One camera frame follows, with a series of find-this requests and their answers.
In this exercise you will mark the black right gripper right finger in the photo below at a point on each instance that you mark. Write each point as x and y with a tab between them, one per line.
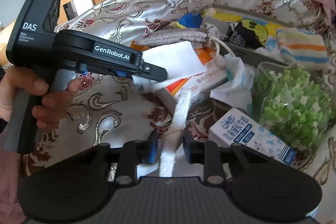
206	153

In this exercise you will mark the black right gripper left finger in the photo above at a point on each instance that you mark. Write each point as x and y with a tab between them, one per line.
134	153

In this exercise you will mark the white terry cloth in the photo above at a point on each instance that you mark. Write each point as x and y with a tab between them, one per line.
170	125

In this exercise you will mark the white plastic wipes packet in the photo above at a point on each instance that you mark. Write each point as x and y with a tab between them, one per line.
237	91

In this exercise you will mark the orange cloth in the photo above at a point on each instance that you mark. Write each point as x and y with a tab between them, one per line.
135	46

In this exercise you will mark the grey drawstring pouch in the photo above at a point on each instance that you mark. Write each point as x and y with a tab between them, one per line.
208	36

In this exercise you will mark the navy blue patterned sock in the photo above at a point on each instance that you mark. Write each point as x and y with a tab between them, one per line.
248	34

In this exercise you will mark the striped pastel towel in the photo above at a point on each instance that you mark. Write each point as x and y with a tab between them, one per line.
293	45

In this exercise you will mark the white tissue paper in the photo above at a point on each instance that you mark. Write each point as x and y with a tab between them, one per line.
179	60

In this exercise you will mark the blue white carton box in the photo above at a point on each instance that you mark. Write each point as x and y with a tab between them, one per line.
237	127

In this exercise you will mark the floral satin bedspread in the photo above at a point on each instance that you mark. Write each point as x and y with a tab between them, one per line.
110	108

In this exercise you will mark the orange white medicine box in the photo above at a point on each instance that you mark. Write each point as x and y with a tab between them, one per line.
200	85

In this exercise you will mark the grey tray with cartoon print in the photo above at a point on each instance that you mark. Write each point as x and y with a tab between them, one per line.
225	22

